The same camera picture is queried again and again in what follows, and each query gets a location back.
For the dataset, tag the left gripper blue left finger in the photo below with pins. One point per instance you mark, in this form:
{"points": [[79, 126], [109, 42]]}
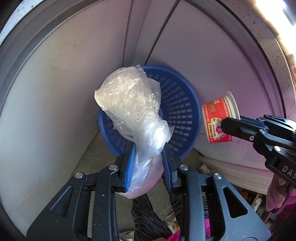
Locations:
{"points": [[127, 167]]}

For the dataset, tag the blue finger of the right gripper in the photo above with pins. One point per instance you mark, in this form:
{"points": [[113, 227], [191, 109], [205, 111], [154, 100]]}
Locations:
{"points": [[243, 128]]}

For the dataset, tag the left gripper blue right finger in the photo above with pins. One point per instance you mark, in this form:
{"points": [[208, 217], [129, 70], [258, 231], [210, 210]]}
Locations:
{"points": [[171, 164]]}

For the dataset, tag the red paper cup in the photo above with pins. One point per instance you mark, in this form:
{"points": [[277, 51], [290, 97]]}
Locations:
{"points": [[214, 112]]}

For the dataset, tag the clear plastic bag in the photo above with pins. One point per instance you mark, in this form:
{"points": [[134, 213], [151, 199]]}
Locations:
{"points": [[132, 101]]}

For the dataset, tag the blue trash basket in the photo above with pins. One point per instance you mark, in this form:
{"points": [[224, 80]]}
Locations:
{"points": [[180, 107]]}

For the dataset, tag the gloved right hand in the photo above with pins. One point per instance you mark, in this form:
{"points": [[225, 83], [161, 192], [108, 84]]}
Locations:
{"points": [[280, 194]]}

